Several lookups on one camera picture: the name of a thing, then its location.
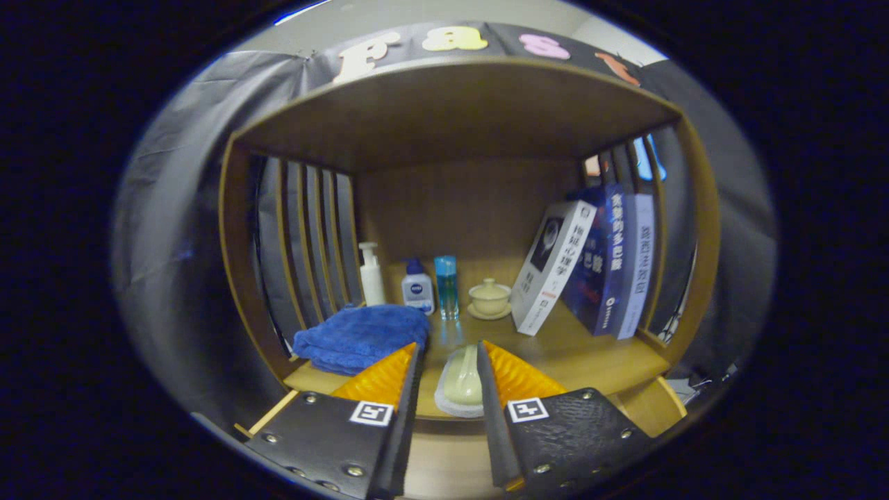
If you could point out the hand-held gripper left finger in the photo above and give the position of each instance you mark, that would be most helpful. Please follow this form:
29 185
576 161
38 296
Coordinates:
403 444

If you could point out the white pump bottle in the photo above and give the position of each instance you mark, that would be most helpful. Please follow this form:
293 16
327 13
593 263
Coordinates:
373 281

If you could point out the blue folded towel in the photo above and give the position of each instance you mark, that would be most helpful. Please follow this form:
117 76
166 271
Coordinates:
354 337

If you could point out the white book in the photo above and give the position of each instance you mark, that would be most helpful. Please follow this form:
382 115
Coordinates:
555 278

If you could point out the cream lidded teacup with saucer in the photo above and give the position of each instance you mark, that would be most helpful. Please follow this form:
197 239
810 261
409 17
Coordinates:
489 300

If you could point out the white bottle with blue cap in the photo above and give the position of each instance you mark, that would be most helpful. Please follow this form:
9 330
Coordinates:
418 292

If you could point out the dark blue book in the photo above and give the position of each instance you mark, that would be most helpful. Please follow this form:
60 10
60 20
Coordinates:
604 264

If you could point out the black tripod stand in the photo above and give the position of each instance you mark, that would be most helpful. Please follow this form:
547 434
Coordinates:
672 326

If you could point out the black backdrop cloth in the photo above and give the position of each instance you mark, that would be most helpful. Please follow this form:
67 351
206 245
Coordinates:
180 208

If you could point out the wooden countertop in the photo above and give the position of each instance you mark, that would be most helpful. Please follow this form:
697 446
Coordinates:
590 361

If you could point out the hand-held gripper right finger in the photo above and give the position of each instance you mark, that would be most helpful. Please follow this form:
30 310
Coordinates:
494 430

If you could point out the wooden cabinet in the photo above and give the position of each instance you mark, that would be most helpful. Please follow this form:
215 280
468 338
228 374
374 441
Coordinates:
458 208

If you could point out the clear blue bottle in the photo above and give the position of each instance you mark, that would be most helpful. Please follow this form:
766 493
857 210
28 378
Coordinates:
446 288

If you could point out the pale lavender book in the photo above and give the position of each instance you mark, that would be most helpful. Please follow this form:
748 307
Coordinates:
640 264

